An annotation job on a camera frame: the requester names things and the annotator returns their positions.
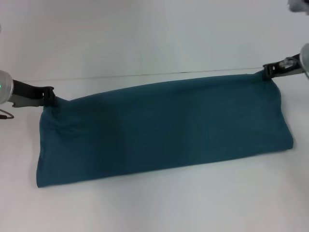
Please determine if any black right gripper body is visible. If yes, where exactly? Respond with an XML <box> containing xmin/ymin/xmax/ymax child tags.
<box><xmin>271</xmin><ymin>53</ymin><xmax>307</xmax><ymax>79</ymax></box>

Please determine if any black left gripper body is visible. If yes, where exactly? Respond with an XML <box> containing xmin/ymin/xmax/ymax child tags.
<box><xmin>11</xmin><ymin>79</ymin><xmax>50</xmax><ymax>108</ymax></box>

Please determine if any teal t-shirt with FREE print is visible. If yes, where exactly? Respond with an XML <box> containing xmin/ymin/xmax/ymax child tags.
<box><xmin>36</xmin><ymin>72</ymin><xmax>295</xmax><ymax>189</ymax></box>

